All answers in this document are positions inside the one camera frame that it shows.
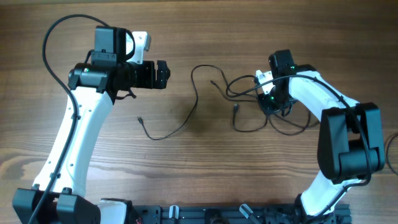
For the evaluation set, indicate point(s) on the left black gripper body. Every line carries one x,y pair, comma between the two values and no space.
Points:
143,75

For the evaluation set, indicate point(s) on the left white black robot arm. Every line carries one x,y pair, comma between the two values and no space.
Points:
58,192

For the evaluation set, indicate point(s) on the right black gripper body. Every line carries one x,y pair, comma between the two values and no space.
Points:
270,106

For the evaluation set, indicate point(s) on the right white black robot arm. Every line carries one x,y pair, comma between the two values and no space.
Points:
350,142

